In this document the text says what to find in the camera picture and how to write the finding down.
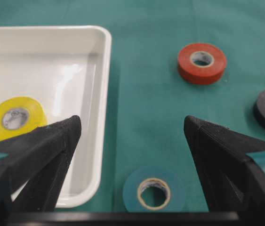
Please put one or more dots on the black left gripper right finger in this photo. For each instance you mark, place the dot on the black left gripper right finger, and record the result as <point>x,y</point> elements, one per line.
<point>230,179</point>

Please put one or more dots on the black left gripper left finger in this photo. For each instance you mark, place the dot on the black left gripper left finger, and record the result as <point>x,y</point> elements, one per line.
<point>33,167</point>

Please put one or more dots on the yellow tape roll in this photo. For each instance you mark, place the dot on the yellow tape roll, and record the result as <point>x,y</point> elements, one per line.
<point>20,115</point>

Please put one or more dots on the green tape roll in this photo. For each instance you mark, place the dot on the green tape roll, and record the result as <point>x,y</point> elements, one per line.
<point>153,176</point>

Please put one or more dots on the red tape roll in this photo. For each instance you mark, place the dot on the red tape roll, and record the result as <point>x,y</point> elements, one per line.
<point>201,63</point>

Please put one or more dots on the white plastic tray case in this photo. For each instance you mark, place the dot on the white plastic tray case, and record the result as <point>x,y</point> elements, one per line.
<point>66,69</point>

